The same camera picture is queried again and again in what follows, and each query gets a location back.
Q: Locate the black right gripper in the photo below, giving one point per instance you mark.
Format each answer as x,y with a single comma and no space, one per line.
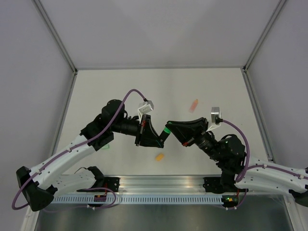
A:
183,132

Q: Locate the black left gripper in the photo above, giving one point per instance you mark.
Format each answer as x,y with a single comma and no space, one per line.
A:
148,136

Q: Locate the black green-tipped marker pen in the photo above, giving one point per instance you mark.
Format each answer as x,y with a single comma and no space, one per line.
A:
163,136

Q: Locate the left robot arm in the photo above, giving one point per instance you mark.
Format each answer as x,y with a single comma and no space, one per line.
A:
42,183

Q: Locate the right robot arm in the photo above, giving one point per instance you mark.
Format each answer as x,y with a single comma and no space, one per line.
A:
239,170

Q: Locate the orange pen cap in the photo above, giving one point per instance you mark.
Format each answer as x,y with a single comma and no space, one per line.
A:
159,157

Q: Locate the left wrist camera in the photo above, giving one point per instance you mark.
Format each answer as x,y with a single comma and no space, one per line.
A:
144,108

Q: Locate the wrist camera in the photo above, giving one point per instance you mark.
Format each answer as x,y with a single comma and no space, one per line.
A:
144,108
215,119

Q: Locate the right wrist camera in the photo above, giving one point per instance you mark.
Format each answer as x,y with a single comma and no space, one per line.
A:
215,119

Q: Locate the aluminium mounting rail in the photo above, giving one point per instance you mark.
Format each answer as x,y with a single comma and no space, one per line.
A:
194,184

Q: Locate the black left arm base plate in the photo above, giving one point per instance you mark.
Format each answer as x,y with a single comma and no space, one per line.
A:
112,183

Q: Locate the white slotted cable duct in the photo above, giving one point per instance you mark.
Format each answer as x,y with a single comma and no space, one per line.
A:
139,199

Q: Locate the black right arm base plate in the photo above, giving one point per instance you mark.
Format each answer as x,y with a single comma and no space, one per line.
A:
219,185

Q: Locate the right aluminium frame post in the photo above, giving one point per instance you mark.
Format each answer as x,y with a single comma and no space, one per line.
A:
270,23

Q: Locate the aluminium frame post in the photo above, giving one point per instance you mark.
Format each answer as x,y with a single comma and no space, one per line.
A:
270,23
55,35

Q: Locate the left aluminium frame post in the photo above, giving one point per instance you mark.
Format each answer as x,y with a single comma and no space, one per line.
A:
55,35

